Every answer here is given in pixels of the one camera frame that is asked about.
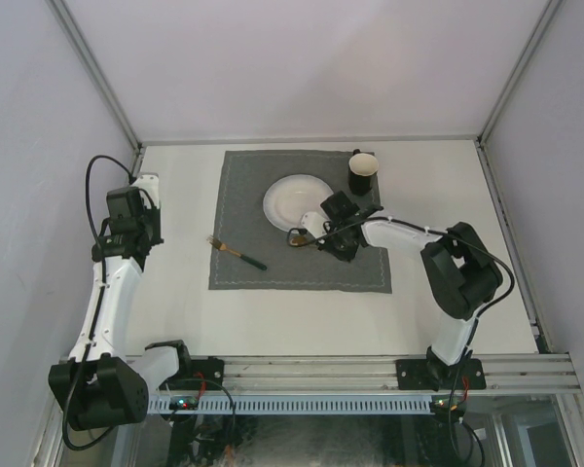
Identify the gold spoon green handle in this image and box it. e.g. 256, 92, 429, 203
288, 235, 320, 248

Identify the white bowl plate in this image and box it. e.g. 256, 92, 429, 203
263, 174, 334, 232

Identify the dark mug cream inside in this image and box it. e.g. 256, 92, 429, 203
347, 149, 379, 197

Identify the gold fork green handle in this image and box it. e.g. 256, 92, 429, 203
207, 235, 268, 271

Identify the grey cloth napkin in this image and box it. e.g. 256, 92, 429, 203
209, 149, 392, 294

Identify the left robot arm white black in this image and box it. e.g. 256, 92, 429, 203
48, 172, 194, 451

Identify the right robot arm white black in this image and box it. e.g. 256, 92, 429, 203
286, 192, 516, 390

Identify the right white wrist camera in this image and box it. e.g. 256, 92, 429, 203
301, 211, 327, 238

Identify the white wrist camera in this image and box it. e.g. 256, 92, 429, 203
133, 172, 161, 208
301, 211, 327, 238

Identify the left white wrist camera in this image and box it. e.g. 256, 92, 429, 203
133, 172, 161, 208

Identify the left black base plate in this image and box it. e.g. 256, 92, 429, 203
166, 357, 225, 391

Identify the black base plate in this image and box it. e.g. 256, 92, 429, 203
166, 357, 225, 391
395, 358, 487, 391

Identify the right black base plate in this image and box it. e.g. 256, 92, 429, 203
395, 358, 487, 391

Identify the blue slotted cable duct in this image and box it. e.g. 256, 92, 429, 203
148, 394, 432, 415

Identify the aluminium front rail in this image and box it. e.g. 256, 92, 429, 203
216, 354, 580, 395

